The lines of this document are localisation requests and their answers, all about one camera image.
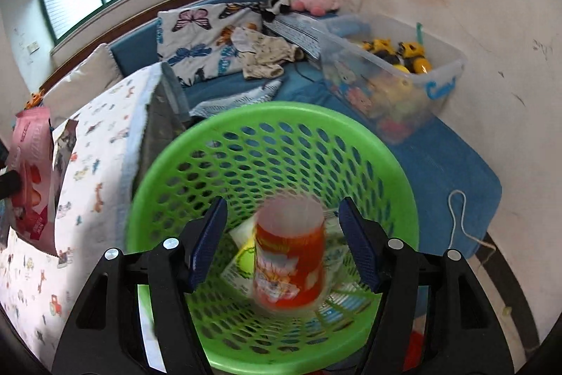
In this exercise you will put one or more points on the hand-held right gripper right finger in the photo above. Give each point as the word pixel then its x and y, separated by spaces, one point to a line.
pixel 358 243

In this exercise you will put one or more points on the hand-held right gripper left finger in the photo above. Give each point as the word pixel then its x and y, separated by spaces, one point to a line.
pixel 206 247

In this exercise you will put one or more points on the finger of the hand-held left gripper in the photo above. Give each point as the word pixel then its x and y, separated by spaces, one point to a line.
pixel 8 186

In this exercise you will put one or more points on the pink snack packet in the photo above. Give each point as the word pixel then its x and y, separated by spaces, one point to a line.
pixel 33 164

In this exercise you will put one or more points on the red snack cup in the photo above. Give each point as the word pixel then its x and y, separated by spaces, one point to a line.
pixel 289 260

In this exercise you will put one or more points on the green plastic mesh basket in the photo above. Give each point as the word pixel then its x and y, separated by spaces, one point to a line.
pixel 272 111

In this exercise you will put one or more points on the dark printed packet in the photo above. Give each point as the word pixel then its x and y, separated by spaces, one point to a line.
pixel 66 142

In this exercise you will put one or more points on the orange toy figure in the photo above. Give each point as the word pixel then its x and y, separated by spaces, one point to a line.
pixel 35 100

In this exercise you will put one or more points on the printed white blanket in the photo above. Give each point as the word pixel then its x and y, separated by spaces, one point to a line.
pixel 101 164

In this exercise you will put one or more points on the blue mattress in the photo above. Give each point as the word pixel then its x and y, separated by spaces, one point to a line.
pixel 439 173

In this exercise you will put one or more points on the white cushion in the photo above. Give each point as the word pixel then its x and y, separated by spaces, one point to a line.
pixel 79 76

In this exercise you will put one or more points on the blue and white striped cloth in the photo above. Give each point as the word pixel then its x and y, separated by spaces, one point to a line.
pixel 237 98

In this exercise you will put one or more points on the yellow toy truck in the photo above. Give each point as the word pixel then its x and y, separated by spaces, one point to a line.
pixel 380 50
pixel 415 56

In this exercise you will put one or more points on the cream child's clothing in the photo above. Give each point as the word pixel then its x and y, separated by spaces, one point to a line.
pixel 263 50

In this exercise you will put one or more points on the clear plastic storage bin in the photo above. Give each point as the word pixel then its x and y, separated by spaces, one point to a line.
pixel 382 28

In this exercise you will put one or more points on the blue and white patterned cloth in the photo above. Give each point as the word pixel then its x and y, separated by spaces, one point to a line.
pixel 303 32

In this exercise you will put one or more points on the butterfly print blanket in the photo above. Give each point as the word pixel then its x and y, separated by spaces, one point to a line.
pixel 193 28

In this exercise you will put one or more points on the white wall switch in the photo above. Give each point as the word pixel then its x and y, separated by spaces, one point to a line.
pixel 33 47

